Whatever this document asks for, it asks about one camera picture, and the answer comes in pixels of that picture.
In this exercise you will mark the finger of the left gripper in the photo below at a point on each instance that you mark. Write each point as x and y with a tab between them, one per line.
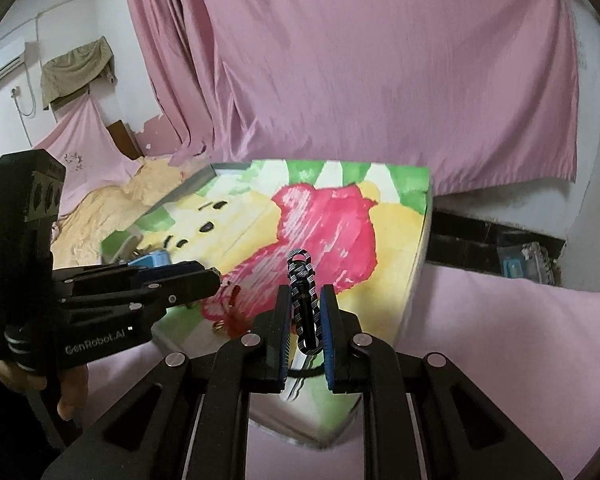
126	298
120	270

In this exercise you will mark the pink curtain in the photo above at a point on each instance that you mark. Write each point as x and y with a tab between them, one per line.
481	92

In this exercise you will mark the beige hair claw clip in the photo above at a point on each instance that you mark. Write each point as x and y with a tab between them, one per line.
128	248

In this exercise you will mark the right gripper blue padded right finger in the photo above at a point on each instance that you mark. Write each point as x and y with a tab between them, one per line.
423	417

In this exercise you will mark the black white checkered hair clip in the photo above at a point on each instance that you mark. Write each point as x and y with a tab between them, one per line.
305	309

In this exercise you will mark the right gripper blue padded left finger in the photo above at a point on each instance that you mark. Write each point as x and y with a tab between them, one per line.
186	418

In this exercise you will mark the olive green hanging cloth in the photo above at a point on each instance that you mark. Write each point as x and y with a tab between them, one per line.
68	73

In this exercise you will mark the grey tray with colourful liner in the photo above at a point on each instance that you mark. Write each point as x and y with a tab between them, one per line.
359	227

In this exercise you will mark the pink sheet on wall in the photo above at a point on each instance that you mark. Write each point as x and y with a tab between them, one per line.
82	143

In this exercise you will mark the white air conditioner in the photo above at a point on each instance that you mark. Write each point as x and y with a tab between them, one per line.
12	56

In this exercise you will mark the person's hand on gripper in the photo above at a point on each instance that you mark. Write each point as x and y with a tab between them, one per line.
73	386

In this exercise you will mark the pink tablecloth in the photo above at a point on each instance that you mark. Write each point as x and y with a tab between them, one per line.
534	350

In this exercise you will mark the blue watch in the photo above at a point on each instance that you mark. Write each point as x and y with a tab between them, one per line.
152	260

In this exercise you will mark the yellow blanket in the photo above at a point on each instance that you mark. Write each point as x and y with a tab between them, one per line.
114	208

